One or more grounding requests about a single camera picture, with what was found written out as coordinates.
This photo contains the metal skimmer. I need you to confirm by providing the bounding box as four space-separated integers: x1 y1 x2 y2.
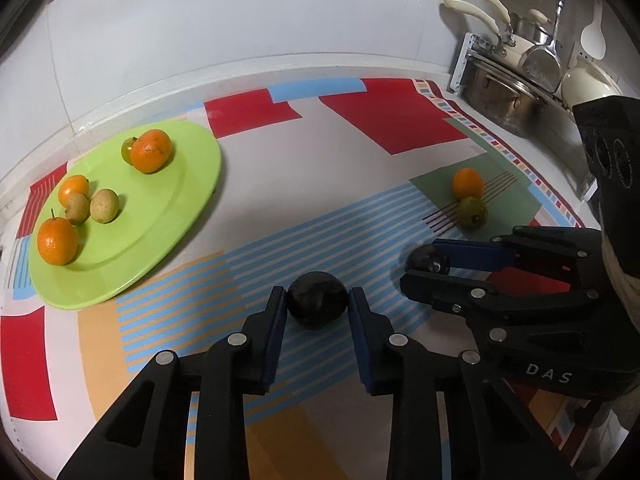
520 0 568 93

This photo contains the dark round fruit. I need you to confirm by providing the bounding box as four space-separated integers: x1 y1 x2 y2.
405 244 452 277
286 271 349 331

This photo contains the green plate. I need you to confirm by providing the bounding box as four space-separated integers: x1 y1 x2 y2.
28 120 223 311

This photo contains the small mandarin orange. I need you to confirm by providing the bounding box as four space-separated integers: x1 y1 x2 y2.
452 168 485 201

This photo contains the metal dish rack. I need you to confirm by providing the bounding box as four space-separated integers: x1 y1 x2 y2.
447 32 601 201

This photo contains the white rice spoon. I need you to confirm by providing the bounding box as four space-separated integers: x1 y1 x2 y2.
580 0 607 60

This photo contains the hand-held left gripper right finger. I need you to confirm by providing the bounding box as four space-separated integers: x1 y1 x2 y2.
348 287 582 480

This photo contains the person's right hand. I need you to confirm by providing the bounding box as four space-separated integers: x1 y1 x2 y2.
602 230 640 333

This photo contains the cream teapot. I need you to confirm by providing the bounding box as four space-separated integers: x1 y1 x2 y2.
560 57 623 111

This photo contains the small steel pot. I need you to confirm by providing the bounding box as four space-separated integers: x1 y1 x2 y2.
510 10 556 46

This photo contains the colourful patterned tablecloth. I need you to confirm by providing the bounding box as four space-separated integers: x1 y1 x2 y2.
0 76 588 480

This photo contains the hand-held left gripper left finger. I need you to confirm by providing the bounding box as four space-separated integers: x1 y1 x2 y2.
56 286 289 480

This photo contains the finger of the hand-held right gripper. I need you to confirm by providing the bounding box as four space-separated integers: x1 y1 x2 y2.
431 226 603 271
399 269 601 317

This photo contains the tan round fruit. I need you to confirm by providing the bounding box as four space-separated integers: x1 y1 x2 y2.
90 188 121 224
65 193 91 225

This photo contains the large orange with stem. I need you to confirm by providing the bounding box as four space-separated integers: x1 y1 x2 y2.
37 208 80 266

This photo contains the large steel pot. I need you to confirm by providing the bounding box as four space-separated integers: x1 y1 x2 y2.
462 52 543 138

